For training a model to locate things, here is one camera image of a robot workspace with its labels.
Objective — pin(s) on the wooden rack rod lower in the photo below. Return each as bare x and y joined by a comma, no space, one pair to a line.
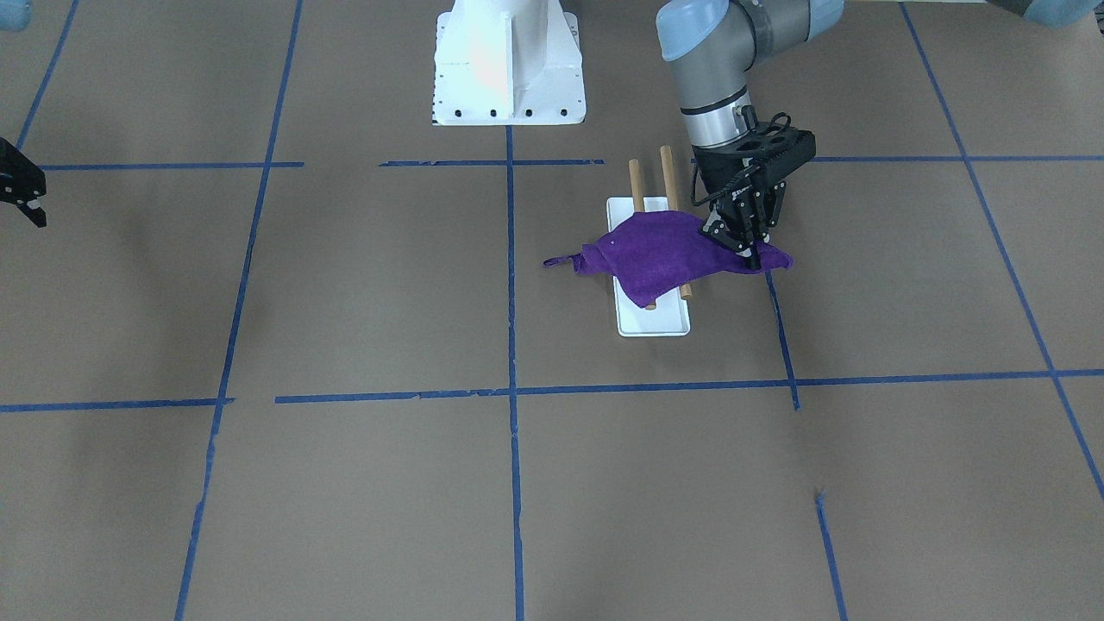
637,186

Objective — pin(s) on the wooden rack rod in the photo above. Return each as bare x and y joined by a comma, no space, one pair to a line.
669,179
637,186

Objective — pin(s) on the purple towel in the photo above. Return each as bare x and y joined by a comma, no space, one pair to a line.
653,253

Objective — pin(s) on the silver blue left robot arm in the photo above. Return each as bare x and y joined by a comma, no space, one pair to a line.
710,46

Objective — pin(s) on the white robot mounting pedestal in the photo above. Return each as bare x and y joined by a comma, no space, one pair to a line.
500,63

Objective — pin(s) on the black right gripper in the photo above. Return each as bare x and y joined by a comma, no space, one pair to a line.
19,183

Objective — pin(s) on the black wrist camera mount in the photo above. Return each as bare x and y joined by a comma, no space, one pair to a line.
773,157

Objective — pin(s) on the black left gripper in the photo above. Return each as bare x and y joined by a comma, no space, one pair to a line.
715,175

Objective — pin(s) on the wooden rack rod upper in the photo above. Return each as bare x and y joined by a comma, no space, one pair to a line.
669,179

